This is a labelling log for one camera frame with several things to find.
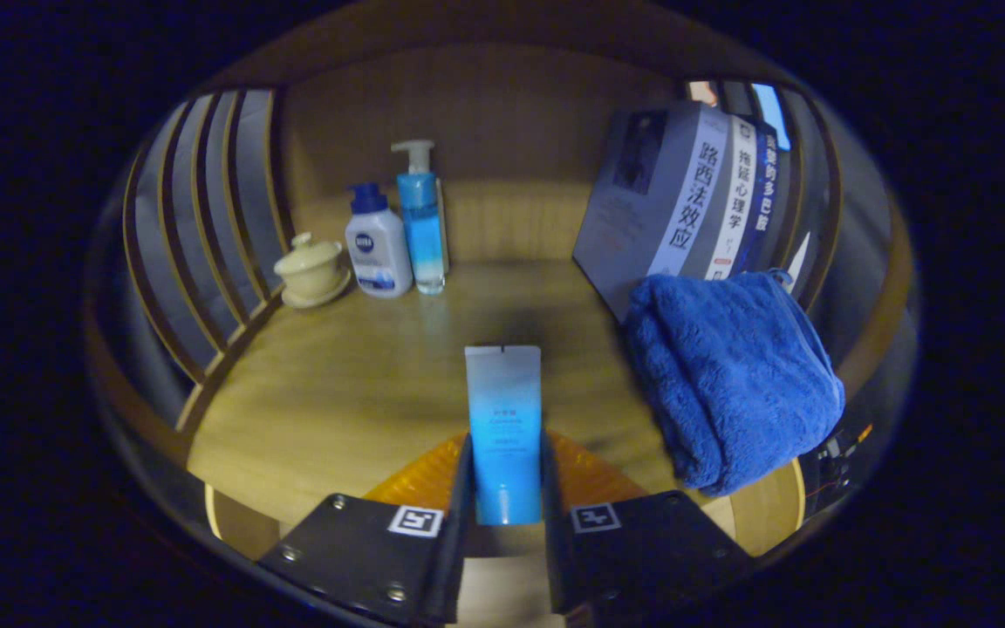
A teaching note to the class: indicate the white bottle with blue cap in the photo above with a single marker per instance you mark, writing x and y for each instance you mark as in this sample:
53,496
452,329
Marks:
378,249

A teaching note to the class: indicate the blue cleanser tube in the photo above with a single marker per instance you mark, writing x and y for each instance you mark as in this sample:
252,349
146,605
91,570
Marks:
502,436

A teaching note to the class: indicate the dark blue book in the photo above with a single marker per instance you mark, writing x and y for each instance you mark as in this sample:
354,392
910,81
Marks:
762,201

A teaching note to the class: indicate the blue folded towel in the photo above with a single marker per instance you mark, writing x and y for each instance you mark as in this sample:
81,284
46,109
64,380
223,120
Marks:
729,375

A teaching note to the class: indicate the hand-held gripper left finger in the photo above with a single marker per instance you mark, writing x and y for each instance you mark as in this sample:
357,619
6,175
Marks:
454,558

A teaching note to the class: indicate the grey book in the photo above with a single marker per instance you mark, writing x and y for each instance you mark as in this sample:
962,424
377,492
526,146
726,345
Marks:
642,201

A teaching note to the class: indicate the cream lidded teacup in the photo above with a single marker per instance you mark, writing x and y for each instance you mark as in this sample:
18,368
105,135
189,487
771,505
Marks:
311,270

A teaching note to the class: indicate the blue pump bottle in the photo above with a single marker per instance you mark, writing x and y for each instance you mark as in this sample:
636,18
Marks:
422,227

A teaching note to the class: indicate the black and orange gripper device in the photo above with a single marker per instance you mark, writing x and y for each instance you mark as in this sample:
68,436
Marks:
843,453

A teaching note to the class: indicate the white book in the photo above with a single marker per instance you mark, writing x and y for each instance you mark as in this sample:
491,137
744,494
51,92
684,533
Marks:
734,209

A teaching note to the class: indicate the wooden cabinet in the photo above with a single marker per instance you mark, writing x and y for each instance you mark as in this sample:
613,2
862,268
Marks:
502,105

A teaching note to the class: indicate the wooden countertop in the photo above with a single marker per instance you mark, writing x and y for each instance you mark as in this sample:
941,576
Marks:
363,366

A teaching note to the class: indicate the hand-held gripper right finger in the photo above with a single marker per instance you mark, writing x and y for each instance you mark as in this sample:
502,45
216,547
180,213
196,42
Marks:
559,558

